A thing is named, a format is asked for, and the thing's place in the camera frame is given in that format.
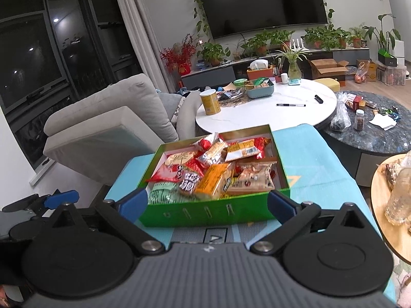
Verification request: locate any beige cake snack packet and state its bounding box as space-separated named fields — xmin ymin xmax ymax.
xmin=197 ymin=136 xmax=228 ymax=168

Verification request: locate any red pleated snack packet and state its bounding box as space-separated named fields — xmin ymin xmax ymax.
xmin=192 ymin=132 xmax=220 ymax=152

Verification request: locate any glass vase with plant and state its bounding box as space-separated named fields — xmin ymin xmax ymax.
xmin=277 ymin=42 xmax=309 ymax=85

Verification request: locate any black wall television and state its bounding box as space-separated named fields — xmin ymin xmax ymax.
xmin=200 ymin=0 xmax=328 ymax=38

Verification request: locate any beige sofa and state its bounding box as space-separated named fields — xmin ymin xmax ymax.
xmin=43 ymin=74 xmax=201 ymax=186

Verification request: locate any large red rice cracker bag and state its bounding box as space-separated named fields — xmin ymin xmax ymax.
xmin=147 ymin=151 xmax=204 ymax=183

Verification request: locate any orange cake snack packet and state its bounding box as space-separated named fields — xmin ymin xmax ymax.
xmin=195 ymin=163 xmax=235 ymax=200

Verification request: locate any spice jar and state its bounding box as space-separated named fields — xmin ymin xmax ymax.
xmin=353 ymin=109 xmax=365 ymax=131

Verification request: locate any clear plastic bag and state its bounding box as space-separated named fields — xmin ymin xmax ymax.
xmin=330 ymin=92 xmax=351 ymax=132

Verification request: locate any black pen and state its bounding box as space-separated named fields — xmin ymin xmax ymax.
xmin=276 ymin=103 xmax=306 ymax=107

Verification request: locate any orange tissue box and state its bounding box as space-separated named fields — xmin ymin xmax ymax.
xmin=247 ymin=59 xmax=274 ymax=80

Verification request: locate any brown nut snack packet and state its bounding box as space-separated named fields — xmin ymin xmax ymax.
xmin=226 ymin=158 xmax=277 ymax=196

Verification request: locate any round brown cookie packet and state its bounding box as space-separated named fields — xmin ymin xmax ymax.
xmin=178 ymin=171 xmax=203 ymax=198

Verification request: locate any green cardboard box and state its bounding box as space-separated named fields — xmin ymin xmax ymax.
xmin=139 ymin=125 xmax=290 ymax=227

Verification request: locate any red flower pot plant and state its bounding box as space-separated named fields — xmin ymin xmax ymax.
xmin=160 ymin=33 xmax=197 ymax=76

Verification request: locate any yellow canister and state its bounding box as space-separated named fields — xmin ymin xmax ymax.
xmin=200 ymin=89 xmax=221 ymax=116

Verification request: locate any green snack packet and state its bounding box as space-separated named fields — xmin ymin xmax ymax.
xmin=148 ymin=181 xmax=198 ymax=204

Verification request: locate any light blue play mat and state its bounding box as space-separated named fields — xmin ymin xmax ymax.
xmin=104 ymin=122 xmax=397 ymax=302

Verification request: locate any blue snack tray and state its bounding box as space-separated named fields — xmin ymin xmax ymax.
xmin=245 ymin=77 xmax=275 ymax=99

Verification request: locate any dark marble round table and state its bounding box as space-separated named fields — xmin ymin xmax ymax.
xmin=320 ymin=91 xmax=410 ymax=187

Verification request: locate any cardboard box on floor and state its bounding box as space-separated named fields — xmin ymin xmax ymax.
xmin=309 ymin=59 xmax=348 ymax=86

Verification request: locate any white round table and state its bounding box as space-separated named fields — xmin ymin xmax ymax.
xmin=196 ymin=79 xmax=337 ymax=133

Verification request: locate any yellow red snack packet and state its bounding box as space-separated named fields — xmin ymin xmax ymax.
xmin=225 ymin=137 xmax=271 ymax=162

